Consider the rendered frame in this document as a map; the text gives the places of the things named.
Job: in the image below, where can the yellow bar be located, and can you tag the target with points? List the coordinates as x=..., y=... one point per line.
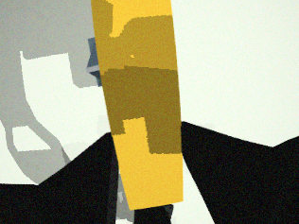
x=137, y=57

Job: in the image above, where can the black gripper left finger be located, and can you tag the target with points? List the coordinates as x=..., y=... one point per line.
x=82, y=192

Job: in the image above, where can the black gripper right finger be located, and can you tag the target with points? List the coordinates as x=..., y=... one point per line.
x=240, y=182

